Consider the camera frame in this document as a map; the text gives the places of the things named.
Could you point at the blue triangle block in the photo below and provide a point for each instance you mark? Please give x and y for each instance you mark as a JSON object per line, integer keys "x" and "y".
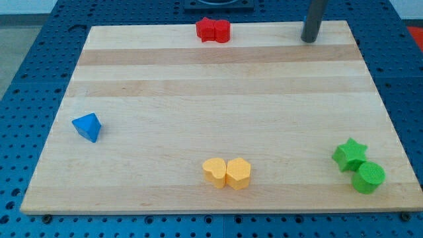
{"x": 88, "y": 126}

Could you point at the yellow heart block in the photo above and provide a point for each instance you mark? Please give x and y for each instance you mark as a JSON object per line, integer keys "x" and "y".
{"x": 214, "y": 171}

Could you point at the light wooden board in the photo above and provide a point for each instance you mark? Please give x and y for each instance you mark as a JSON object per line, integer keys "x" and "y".
{"x": 167, "y": 102}

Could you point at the yellow hexagon block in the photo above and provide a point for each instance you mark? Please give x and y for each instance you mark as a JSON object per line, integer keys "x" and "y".
{"x": 238, "y": 173}

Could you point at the red star block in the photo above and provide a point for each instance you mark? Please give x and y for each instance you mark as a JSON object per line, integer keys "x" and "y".
{"x": 205, "y": 29}

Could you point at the red cylinder block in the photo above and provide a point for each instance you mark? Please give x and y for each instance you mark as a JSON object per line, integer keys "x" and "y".
{"x": 222, "y": 31}

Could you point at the green star block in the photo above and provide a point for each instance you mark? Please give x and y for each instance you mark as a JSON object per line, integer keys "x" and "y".
{"x": 350, "y": 155}

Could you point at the grey cylindrical pointer rod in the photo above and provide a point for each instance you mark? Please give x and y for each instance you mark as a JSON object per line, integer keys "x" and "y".
{"x": 313, "y": 19}

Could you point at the green cylinder block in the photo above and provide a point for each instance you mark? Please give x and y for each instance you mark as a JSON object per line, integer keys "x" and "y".
{"x": 368, "y": 177}

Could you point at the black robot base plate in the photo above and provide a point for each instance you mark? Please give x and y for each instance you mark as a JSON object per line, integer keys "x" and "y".
{"x": 194, "y": 5}

